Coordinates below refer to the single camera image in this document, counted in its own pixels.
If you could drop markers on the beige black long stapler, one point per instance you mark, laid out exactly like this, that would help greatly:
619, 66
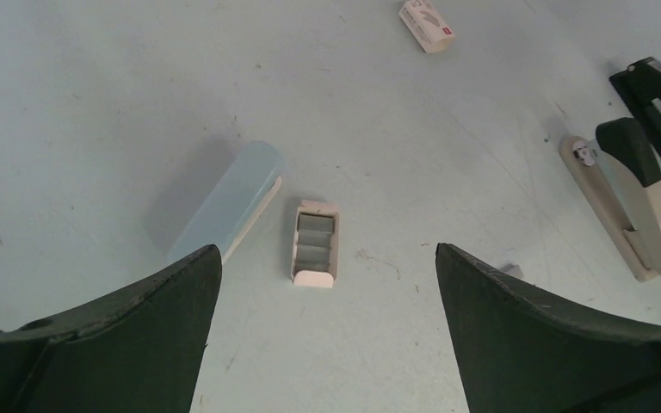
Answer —
619, 175

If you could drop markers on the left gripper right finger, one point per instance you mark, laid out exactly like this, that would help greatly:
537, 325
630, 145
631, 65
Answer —
520, 348

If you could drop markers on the light blue stapler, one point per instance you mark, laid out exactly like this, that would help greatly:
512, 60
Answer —
234, 205

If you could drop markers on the grey staple strip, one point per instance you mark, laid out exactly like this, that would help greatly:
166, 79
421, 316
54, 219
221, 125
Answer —
512, 270

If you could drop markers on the closed white staple box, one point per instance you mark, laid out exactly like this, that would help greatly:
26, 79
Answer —
427, 26

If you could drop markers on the open staple box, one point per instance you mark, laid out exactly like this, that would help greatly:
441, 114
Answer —
315, 245

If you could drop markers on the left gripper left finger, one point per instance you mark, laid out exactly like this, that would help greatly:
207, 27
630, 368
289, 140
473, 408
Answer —
137, 349

